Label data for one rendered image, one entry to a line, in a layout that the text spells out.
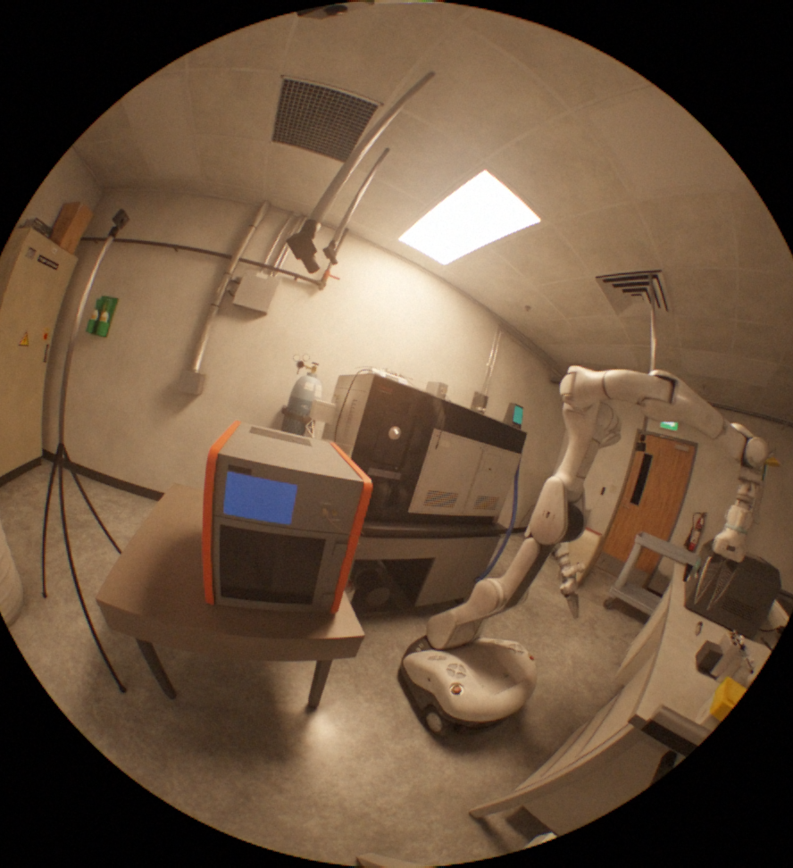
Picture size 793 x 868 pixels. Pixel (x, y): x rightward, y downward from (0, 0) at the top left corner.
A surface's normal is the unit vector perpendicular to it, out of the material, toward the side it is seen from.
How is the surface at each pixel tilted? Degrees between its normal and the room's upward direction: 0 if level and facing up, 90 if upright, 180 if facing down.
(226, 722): 0
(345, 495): 90
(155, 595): 0
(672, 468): 90
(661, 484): 90
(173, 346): 90
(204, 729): 0
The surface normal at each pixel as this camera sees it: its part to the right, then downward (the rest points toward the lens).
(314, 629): 0.28, -0.96
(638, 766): -0.86, -0.22
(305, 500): 0.43, 0.19
